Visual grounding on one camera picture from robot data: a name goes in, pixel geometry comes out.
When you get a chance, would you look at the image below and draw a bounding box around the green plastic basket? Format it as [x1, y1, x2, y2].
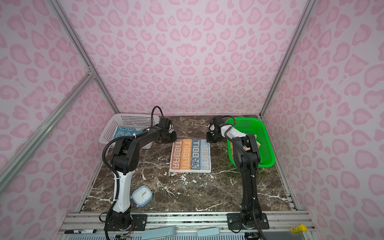
[235, 117, 276, 168]

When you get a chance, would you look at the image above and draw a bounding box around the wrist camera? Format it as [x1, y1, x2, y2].
[157, 117, 173, 132]
[208, 116, 228, 132]

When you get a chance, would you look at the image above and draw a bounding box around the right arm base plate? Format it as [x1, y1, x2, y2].
[226, 213, 270, 231]

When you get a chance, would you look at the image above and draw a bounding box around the left light blue pedal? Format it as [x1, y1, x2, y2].
[142, 227, 177, 240]

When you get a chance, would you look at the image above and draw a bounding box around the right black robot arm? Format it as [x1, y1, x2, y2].
[207, 123, 262, 228]

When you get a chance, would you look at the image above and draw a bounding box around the small light blue clock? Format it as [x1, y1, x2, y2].
[132, 186, 153, 208]

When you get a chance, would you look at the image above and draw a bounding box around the teal bunny print towel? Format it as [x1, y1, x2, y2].
[113, 126, 143, 139]

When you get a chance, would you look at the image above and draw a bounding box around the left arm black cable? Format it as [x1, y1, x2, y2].
[101, 105, 165, 240]

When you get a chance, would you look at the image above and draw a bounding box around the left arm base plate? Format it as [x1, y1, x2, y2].
[104, 212, 148, 232]

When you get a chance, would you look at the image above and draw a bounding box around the yellow glue stick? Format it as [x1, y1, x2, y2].
[290, 224, 308, 234]

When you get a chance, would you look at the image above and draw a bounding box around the striped rabbit text towel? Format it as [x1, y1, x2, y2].
[170, 139, 212, 173]

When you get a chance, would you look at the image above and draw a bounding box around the black marker pen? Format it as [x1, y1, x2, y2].
[64, 229, 98, 234]

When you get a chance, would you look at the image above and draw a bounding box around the right light blue pedal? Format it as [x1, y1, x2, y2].
[197, 228, 221, 238]

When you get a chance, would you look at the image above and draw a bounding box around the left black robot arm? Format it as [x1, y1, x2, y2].
[102, 125, 177, 228]

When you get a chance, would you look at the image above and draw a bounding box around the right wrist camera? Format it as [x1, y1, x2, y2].
[208, 116, 228, 132]

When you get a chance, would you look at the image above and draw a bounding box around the light blue pedal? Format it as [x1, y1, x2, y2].
[142, 227, 177, 240]
[197, 228, 221, 238]

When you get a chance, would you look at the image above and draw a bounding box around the white perforated plastic basket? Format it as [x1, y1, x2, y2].
[99, 114, 160, 145]

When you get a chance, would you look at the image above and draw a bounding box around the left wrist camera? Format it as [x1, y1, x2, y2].
[157, 117, 173, 132]

